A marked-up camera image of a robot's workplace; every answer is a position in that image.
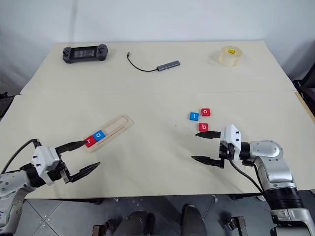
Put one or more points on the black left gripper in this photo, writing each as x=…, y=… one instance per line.
x=57, y=175

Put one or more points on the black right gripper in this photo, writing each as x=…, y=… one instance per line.
x=225, y=151

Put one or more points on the red letter tile r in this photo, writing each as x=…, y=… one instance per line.
x=91, y=143

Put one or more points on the red letter tile b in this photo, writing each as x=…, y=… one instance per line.
x=203, y=127

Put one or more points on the blue letter tile o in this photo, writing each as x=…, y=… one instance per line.
x=99, y=135

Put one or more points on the blue letter tile t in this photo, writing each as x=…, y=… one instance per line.
x=194, y=116

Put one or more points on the red letter tile o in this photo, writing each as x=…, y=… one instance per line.
x=205, y=111

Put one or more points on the wooden letter tray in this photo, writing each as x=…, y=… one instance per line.
x=118, y=125

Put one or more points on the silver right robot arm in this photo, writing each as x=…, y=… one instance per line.
x=270, y=152

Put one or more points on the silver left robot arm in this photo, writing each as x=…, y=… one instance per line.
x=9, y=186

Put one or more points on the dark rounded shape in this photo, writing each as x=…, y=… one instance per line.
x=135, y=223
x=194, y=221

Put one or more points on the black object beside table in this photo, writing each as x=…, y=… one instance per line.
x=5, y=103

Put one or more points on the clear tape roll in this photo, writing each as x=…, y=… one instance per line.
x=230, y=57

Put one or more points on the black handheld game console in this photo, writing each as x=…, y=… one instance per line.
x=85, y=53

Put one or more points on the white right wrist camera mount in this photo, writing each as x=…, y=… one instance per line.
x=231, y=135

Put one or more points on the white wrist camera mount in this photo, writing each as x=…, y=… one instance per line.
x=44, y=159
x=231, y=135

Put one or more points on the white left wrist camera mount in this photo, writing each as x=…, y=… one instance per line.
x=44, y=159

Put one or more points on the brown table caster bracket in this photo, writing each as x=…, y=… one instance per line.
x=236, y=223
x=103, y=228

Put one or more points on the black frame beside table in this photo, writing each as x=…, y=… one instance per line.
x=307, y=86

